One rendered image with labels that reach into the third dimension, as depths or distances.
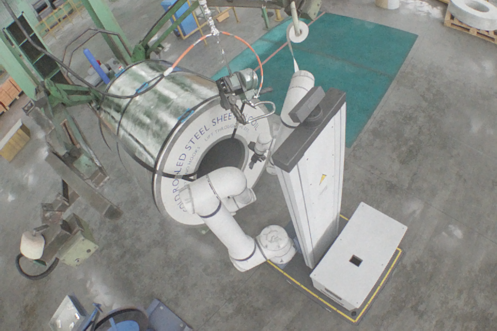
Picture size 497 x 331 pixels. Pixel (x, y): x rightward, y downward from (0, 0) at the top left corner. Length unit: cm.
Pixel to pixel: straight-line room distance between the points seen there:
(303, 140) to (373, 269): 102
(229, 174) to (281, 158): 34
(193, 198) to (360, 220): 103
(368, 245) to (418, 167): 152
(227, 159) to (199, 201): 138
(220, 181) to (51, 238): 82
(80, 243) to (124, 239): 202
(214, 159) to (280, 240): 125
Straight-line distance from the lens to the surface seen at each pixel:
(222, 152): 244
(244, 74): 168
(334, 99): 89
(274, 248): 147
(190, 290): 270
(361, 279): 158
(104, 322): 205
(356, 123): 321
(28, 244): 129
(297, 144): 78
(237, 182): 106
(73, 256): 139
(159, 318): 282
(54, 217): 127
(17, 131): 744
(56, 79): 789
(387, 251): 164
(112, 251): 339
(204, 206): 107
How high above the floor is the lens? 239
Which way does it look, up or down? 49 degrees down
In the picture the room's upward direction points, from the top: 23 degrees counter-clockwise
